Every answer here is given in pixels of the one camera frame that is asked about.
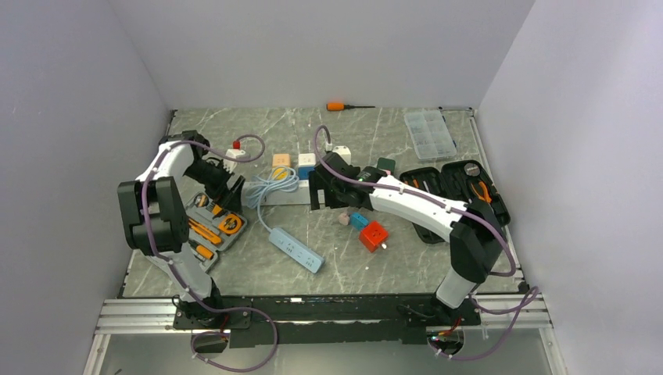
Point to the white power strip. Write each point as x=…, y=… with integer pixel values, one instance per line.
x=301, y=196

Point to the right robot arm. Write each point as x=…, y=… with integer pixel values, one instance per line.
x=471, y=229

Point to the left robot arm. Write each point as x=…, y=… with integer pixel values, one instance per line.
x=155, y=221

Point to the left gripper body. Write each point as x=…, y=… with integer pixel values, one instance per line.
x=214, y=180

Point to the dark green cube adapter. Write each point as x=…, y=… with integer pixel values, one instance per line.
x=387, y=165

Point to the pink cube socket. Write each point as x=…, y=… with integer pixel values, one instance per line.
x=344, y=218

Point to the light blue power strip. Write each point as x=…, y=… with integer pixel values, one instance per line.
x=296, y=250

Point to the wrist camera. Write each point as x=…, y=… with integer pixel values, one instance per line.
x=233, y=157
x=344, y=152

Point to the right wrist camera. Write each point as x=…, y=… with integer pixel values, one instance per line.
x=344, y=152

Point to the grey tool case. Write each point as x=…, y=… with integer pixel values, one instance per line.
x=213, y=230

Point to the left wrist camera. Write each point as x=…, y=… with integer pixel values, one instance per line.
x=233, y=157

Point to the orange handled screwdriver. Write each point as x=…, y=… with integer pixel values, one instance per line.
x=340, y=106

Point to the clear plastic organizer box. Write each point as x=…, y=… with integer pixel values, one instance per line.
x=430, y=135

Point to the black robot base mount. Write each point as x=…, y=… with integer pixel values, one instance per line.
x=328, y=319

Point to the red cube adapter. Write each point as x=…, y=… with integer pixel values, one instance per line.
x=373, y=236

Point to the blue red pen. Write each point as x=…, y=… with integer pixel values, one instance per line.
x=162, y=152

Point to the white and blue cube adapter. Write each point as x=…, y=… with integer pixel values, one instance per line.
x=306, y=163

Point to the orange cube adapter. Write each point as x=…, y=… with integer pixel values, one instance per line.
x=281, y=160

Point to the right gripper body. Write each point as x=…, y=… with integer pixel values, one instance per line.
x=337, y=199

